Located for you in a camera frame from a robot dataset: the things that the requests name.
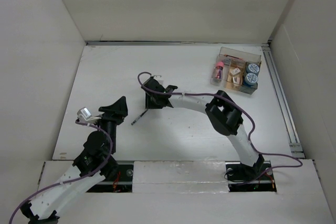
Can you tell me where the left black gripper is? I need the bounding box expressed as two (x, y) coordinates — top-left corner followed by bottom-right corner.
(91, 96), (127, 153)

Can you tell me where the black pen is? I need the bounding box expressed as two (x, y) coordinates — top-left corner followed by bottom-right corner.
(131, 110), (148, 125)

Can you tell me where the pink capped glue bottle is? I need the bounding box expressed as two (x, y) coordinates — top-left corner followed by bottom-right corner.
(213, 61), (224, 80)

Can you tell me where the orange red pen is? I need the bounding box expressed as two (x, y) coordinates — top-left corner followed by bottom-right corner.
(224, 54), (244, 61)

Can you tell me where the blue patterned tape roll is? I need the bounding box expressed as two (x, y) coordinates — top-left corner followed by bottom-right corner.
(243, 73), (258, 87)

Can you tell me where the pink barrel pen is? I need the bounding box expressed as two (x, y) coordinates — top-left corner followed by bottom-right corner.
(223, 58), (232, 68)

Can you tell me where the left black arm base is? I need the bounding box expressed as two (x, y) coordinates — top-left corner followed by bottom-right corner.
(87, 161), (134, 193)

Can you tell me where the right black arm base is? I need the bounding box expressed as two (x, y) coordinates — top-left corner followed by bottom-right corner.
(224, 162), (277, 193)

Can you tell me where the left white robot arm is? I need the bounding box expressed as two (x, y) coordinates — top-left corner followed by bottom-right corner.
(20, 96), (128, 223)

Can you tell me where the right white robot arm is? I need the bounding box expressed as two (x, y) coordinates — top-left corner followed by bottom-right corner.
(140, 76), (264, 182)

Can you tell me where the clear compartment organizer box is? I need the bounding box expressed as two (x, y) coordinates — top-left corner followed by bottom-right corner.
(210, 47), (261, 95)

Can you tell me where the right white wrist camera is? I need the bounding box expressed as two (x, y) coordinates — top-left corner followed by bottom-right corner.
(152, 74), (163, 82)

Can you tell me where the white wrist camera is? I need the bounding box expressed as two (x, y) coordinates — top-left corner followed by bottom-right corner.
(152, 74), (163, 82)
(77, 107), (96, 123)

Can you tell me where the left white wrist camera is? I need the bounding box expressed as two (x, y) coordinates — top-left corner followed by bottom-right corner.
(77, 107), (96, 123)

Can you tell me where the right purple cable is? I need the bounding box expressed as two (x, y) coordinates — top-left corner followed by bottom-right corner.
(137, 71), (305, 185)

